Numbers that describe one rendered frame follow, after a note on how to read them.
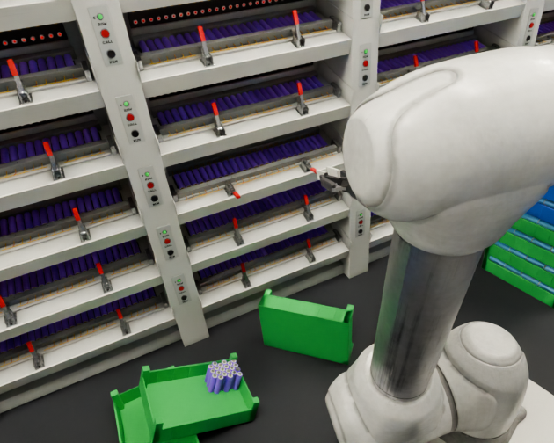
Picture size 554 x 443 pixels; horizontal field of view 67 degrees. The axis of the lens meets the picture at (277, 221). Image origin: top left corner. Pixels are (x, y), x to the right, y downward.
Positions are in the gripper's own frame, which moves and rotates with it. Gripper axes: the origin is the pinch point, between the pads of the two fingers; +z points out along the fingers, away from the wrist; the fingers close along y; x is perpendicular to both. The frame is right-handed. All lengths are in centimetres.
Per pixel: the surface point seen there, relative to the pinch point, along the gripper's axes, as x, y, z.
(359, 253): -43, 21, 22
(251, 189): -1.7, -20.1, 13.5
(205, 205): -2.0, -35.6, 13.1
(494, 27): 29, 86, 16
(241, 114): 21.1, -18.0, 14.5
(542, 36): 23, 108, 13
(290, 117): 17.5, -4.6, 9.7
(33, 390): -50, -103, 28
